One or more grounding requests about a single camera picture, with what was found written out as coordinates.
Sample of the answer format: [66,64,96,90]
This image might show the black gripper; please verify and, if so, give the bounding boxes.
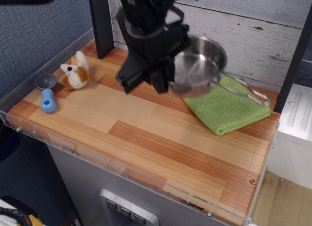
[116,8,191,94]

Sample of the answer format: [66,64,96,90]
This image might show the stainless steel pan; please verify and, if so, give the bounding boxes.
[168,35,271,106]

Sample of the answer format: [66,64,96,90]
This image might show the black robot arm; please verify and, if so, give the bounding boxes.
[116,0,191,94]

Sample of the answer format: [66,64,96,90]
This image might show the green folded cloth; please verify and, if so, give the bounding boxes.
[183,86,271,135]

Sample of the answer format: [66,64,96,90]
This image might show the plush corgi toy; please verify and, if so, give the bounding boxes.
[60,51,89,91]

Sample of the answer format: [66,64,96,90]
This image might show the blue grey toy scoop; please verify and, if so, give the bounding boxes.
[35,74,58,113]

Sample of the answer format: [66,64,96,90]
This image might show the grey cabinet with buttons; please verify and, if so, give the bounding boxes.
[48,146,222,226]

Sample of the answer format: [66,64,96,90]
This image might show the white aluminium side unit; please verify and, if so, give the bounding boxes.
[267,84,312,189]

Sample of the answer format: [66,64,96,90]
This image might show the black vertical post right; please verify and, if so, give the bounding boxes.
[274,7,312,113]

